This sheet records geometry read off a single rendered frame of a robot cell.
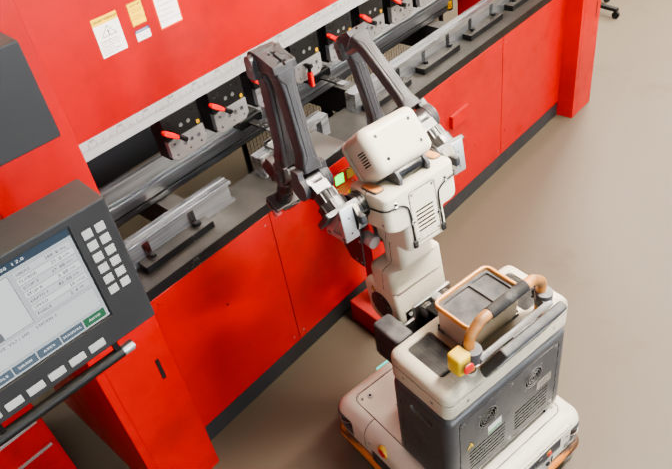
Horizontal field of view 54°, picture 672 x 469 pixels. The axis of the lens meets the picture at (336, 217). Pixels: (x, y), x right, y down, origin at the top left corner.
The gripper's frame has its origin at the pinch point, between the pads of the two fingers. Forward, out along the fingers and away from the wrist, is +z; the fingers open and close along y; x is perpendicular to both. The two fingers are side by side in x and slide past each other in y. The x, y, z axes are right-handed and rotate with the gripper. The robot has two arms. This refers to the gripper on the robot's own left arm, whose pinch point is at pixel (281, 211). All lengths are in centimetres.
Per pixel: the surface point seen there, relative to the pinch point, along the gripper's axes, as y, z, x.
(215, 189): 8.2, 17.2, -28.0
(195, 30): -1, -35, -55
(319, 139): -35.6, 11.2, -22.9
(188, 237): 26.5, 18.9, -17.1
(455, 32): -146, 32, -51
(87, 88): 39, -37, -48
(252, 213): 1.3, 20.6, -13.8
